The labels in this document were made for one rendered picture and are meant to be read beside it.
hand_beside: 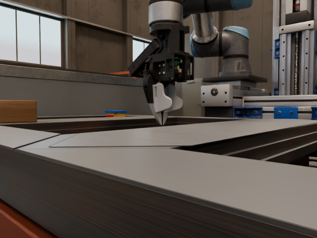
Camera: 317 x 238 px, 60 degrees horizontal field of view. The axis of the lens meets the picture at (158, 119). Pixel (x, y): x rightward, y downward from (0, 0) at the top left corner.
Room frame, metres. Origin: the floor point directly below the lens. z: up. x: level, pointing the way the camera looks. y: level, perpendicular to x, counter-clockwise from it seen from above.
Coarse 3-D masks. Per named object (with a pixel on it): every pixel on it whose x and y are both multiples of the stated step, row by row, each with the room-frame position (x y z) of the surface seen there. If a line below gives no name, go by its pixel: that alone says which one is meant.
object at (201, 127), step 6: (168, 126) 0.50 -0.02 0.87; (174, 126) 0.50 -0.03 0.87; (180, 126) 0.50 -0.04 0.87; (186, 126) 0.50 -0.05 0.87; (192, 126) 0.50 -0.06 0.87; (198, 126) 0.50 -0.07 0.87; (204, 126) 0.50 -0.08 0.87; (210, 126) 0.50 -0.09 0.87; (216, 126) 0.50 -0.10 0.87; (258, 132) 0.38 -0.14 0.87; (264, 132) 0.38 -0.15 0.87
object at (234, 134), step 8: (136, 128) 0.44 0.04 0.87; (144, 128) 0.44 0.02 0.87; (152, 128) 0.44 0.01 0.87; (160, 128) 0.44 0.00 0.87; (168, 128) 0.44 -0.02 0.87; (176, 128) 0.44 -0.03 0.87; (184, 128) 0.44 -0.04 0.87; (192, 128) 0.44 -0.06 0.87; (224, 136) 0.32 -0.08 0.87; (232, 136) 0.32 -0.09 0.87; (240, 136) 0.32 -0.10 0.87
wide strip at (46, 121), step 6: (42, 120) 0.71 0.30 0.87; (48, 120) 0.71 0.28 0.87; (54, 120) 0.71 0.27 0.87; (60, 120) 0.71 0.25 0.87; (66, 120) 0.71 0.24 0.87; (72, 120) 0.71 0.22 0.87; (78, 120) 0.71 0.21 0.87; (84, 120) 0.71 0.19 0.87; (90, 120) 0.71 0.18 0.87; (96, 120) 0.71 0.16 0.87; (102, 120) 0.72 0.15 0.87
